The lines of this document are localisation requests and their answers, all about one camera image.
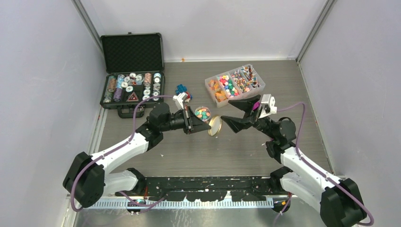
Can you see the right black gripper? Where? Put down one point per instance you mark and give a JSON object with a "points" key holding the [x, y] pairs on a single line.
{"points": [[238, 124]]}

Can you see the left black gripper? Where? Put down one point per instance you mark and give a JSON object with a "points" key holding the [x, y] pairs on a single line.
{"points": [[191, 125]]}

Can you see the clear plastic jar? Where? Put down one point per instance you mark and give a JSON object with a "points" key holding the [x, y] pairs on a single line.
{"points": [[203, 113]]}

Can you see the magenta plastic scoop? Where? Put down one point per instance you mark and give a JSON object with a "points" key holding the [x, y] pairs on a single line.
{"points": [[256, 106]]}

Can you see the gold jar lid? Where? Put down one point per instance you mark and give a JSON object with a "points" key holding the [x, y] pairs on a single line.
{"points": [[215, 124]]}

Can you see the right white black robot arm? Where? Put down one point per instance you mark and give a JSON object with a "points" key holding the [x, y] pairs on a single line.
{"points": [[338, 201]]}

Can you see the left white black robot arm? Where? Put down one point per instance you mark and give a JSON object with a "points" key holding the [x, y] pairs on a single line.
{"points": [[90, 176]]}

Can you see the clear compartment candy box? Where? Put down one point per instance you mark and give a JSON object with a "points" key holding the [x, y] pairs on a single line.
{"points": [[239, 83]]}

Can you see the blue red brick toy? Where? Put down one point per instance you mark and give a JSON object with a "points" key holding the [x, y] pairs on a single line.
{"points": [[183, 89]]}

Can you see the black poker chip case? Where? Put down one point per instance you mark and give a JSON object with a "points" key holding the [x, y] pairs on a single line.
{"points": [[135, 70]]}

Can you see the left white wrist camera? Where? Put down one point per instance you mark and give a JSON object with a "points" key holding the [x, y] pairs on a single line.
{"points": [[179, 100]]}

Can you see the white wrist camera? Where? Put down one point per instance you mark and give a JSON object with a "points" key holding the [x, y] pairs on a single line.
{"points": [[179, 100], [267, 106]]}

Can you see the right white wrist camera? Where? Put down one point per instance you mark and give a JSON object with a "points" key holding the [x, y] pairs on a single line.
{"points": [[267, 106]]}

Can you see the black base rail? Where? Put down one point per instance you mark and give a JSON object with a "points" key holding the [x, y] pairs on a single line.
{"points": [[212, 188]]}

